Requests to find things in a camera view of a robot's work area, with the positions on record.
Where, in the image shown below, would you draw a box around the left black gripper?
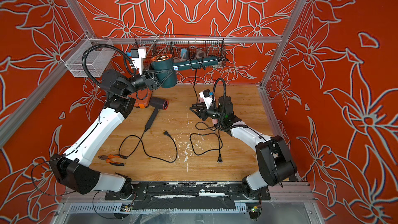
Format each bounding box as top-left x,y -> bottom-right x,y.
122,63 -> 172,99

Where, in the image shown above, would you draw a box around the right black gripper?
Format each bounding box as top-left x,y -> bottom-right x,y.
190,103 -> 226,123

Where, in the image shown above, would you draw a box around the dark green hair dryer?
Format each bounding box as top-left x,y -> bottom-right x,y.
150,54 -> 222,87

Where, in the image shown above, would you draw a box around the pink dryer black cord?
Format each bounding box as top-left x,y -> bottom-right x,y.
189,121 -> 223,164

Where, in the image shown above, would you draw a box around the pink hair dryer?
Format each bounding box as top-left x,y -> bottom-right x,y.
199,90 -> 212,109

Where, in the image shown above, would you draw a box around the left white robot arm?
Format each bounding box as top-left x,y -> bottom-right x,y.
49,44 -> 174,199

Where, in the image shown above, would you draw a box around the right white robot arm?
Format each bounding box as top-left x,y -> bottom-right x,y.
190,78 -> 297,198

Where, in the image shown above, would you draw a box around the black magenta hair dryer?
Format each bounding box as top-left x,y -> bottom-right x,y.
144,97 -> 169,133

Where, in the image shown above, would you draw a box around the orange plastic tool case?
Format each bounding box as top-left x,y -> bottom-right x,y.
129,89 -> 153,108

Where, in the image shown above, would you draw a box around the blue white small box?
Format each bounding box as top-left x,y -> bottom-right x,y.
180,49 -> 190,60

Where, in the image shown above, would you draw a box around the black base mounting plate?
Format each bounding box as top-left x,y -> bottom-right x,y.
105,181 -> 271,212

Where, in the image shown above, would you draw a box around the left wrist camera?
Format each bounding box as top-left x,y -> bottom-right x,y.
130,47 -> 147,75

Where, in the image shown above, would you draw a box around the black wire wall basket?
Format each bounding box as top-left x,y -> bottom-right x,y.
127,34 -> 228,68

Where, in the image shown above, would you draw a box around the black dryer power cord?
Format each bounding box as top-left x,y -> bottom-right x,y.
118,130 -> 178,163

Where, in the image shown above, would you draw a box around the white mesh wall basket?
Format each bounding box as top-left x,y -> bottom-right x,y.
61,39 -> 115,78

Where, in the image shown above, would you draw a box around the aluminium frame rail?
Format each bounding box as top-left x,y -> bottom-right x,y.
90,36 -> 282,45

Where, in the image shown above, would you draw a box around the orange handled pliers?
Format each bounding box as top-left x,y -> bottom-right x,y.
98,155 -> 125,167

